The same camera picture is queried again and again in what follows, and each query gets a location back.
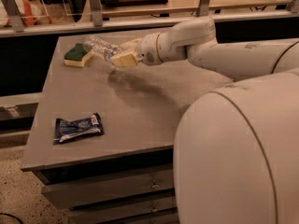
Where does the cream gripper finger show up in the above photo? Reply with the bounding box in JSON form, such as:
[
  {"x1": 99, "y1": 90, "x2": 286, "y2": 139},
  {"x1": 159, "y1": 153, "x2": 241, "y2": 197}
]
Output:
[
  {"x1": 120, "y1": 37, "x2": 142, "y2": 50},
  {"x1": 111, "y1": 51, "x2": 142, "y2": 67}
]

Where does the clear plastic water bottle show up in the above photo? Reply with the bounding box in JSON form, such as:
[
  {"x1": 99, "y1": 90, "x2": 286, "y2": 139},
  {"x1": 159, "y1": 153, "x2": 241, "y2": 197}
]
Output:
[{"x1": 83, "y1": 35, "x2": 122, "y2": 63}]

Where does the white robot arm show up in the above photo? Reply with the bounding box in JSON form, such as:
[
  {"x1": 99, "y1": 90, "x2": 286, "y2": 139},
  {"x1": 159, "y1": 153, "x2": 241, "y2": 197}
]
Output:
[{"x1": 112, "y1": 17, "x2": 299, "y2": 224}]

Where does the green and yellow sponge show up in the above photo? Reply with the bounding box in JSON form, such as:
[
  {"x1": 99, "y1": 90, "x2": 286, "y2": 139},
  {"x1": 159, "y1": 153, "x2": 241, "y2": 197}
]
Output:
[{"x1": 64, "y1": 43, "x2": 93, "y2": 68}]

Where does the grey drawer cabinet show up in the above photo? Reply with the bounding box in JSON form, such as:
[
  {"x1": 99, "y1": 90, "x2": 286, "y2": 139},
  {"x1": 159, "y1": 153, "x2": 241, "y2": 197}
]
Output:
[{"x1": 21, "y1": 35, "x2": 230, "y2": 224}]

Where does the blue foil snack packet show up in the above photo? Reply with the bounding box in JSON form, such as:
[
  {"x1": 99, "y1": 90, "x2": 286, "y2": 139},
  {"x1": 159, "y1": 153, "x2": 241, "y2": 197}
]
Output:
[{"x1": 53, "y1": 113, "x2": 105, "y2": 145}]

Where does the orange and white bag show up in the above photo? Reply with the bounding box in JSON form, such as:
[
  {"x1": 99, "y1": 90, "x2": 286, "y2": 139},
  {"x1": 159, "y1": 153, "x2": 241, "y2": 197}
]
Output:
[{"x1": 0, "y1": 0, "x2": 51, "y2": 27}]

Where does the grey metal railing frame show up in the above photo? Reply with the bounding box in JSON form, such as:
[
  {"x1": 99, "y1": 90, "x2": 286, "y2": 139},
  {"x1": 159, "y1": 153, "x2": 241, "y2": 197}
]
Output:
[{"x1": 0, "y1": 0, "x2": 298, "y2": 37}]

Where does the black floor cable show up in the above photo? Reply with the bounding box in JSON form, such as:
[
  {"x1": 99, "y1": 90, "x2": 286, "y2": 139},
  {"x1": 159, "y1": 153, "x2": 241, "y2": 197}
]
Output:
[{"x1": 0, "y1": 212, "x2": 25, "y2": 224}]

